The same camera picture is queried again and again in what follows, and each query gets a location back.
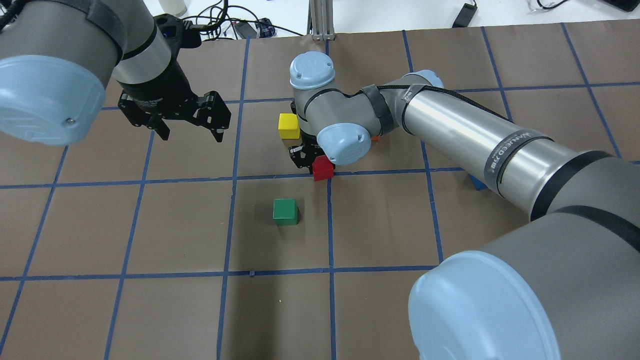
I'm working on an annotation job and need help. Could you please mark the aluminium frame post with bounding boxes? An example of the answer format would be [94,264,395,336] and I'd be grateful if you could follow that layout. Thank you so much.
[307,0,336,41]

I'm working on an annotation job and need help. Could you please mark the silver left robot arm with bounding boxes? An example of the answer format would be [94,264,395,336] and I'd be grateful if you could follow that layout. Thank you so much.
[0,0,231,146]

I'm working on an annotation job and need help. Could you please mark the green wooden block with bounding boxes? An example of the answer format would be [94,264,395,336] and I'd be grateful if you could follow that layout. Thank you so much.
[272,198,298,226]

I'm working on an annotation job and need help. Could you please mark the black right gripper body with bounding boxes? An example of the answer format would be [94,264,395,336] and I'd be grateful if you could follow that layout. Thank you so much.
[290,143,325,171]

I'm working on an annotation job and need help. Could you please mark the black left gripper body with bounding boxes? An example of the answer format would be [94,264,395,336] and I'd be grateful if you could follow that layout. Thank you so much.
[118,85,210,126]

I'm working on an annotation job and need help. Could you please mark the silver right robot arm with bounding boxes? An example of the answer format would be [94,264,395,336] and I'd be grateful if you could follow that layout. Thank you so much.
[289,51,639,360]

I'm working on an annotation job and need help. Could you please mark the yellow wooden block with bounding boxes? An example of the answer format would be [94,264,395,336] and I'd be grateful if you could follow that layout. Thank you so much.
[278,112,301,141]

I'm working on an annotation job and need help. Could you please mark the blue wooden block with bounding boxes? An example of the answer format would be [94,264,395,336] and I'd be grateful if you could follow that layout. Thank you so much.
[468,174,489,191]

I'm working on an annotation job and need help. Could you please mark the black power adapter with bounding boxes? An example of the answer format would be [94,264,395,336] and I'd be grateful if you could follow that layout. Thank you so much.
[451,2,478,28]

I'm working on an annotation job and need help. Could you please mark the red wooden block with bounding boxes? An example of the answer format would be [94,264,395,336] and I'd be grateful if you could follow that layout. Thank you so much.
[311,155,335,182]

